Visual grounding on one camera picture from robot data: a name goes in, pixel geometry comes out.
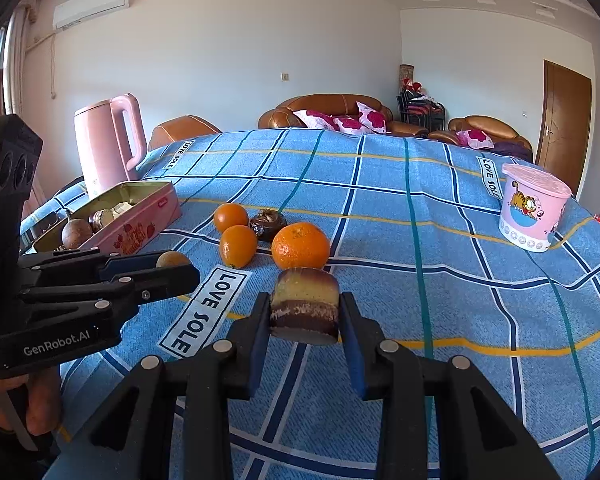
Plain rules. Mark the tall patterned vase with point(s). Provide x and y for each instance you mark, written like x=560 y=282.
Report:
x=406 y=72

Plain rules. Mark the purple blanket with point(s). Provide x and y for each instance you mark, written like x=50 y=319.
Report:
x=512 y=150

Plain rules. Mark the white air conditioner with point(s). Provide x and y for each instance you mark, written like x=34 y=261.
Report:
x=90 y=5

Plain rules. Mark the brown leather armchair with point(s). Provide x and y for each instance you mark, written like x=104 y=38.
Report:
x=500 y=127

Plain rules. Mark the pink electric kettle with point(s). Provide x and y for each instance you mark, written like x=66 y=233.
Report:
x=100 y=150

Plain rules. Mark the blue checked tablecloth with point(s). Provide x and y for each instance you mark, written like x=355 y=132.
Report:
x=430 y=260

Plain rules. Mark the person's left hand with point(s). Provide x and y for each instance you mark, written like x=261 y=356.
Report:
x=45 y=400

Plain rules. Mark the pink tin box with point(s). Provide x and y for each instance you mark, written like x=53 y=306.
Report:
x=130 y=230

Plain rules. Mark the brown wooden door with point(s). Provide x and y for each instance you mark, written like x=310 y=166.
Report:
x=562 y=125

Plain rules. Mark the orange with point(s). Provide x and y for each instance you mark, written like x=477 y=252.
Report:
x=237 y=246
x=300 y=246
x=231 y=217

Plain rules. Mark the small tan fruit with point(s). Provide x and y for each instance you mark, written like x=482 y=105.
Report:
x=175 y=259

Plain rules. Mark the brown white snack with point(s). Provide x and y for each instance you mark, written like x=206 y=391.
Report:
x=102 y=219

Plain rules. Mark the pink cartoon cat cup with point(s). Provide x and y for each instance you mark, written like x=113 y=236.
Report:
x=527 y=205

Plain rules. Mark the stacked dark chairs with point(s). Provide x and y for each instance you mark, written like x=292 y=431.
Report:
x=422 y=110

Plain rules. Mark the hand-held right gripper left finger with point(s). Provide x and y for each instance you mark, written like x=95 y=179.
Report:
x=260 y=355

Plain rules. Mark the brown chocolate ball pastry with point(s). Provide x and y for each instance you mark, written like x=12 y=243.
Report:
x=268 y=223

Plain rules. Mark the red artificial flowers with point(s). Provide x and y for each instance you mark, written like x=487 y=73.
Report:
x=412 y=85

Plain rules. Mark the brown leather chaise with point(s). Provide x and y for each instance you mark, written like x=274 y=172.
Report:
x=185 y=130

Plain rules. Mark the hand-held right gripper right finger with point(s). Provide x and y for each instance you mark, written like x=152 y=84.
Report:
x=352 y=355

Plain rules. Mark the white pillow magenta flowers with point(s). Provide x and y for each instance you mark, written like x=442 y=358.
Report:
x=374 y=117
x=475 y=138
x=315 y=119
x=352 y=125

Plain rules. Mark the brown fruit with stem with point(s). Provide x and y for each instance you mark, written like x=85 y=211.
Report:
x=77 y=234

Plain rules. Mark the brown leather sofa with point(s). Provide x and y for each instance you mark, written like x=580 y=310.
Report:
x=330 y=102

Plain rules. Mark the pink curtain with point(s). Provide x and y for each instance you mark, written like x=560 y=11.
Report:
x=25 y=70

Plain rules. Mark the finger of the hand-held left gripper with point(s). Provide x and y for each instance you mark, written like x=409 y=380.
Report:
x=165 y=280
x=130 y=264

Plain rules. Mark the layered cake piece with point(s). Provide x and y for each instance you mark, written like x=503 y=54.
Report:
x=305 y=305

